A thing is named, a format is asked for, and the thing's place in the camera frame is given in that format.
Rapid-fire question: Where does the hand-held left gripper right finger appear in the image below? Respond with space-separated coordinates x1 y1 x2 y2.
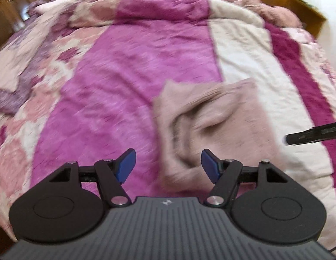
201 149 289 208

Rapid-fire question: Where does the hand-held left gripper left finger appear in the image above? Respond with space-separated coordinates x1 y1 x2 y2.
49 148 137 208

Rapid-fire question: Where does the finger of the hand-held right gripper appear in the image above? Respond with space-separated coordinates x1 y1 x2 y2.
285 121 336 146

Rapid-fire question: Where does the dusty pink knit sweater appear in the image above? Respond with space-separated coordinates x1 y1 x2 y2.
152 77 285 195

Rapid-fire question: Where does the pink magenta patchwork quilt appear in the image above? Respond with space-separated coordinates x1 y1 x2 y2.
0 0 336 250

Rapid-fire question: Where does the wooden bed frame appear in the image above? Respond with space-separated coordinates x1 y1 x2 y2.
215 0 328 34

